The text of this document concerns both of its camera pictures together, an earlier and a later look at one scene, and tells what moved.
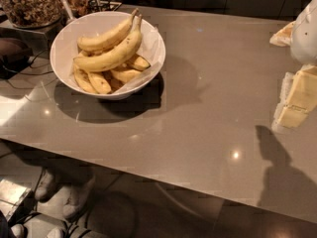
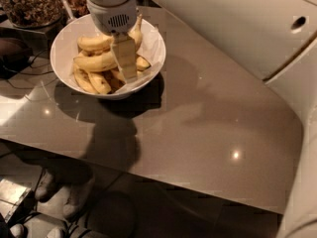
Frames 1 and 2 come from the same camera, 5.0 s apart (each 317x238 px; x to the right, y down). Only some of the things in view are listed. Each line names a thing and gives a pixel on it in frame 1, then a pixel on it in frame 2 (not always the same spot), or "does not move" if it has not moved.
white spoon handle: (67, 8) does not move
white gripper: (305, 37) -> (114, 19)
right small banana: (138, 62) does not move
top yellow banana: (104, 40) does not move
